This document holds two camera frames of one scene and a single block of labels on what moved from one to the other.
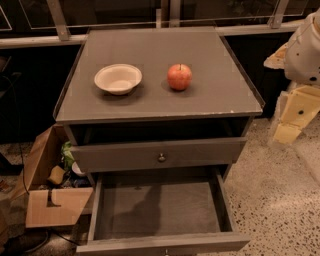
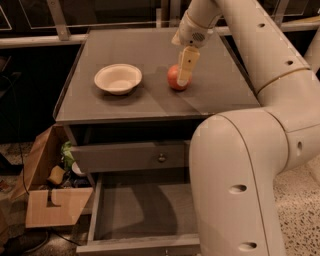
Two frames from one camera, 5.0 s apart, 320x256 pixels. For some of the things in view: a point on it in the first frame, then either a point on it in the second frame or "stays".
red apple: x=179 y=77 stays
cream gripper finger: x=301 y=106 to x=187 y=60
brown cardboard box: x=44 y=154 stays
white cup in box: x=76 y=169 stays
